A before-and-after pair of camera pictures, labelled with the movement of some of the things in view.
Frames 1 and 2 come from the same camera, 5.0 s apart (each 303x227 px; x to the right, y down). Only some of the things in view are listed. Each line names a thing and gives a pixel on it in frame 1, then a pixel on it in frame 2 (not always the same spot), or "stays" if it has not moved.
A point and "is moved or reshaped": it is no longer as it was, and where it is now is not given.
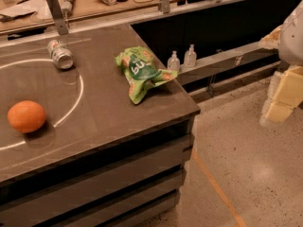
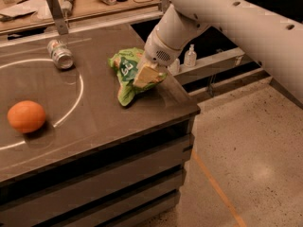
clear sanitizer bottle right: x=190 y=57 stays
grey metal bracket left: x=57 y=13 stays
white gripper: x=293 y=37 -> x=156 y=50
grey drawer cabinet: x=134 y=182 stays
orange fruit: x=26 y=116 stays
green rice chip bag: x=141 y=71 is moved or reshaped
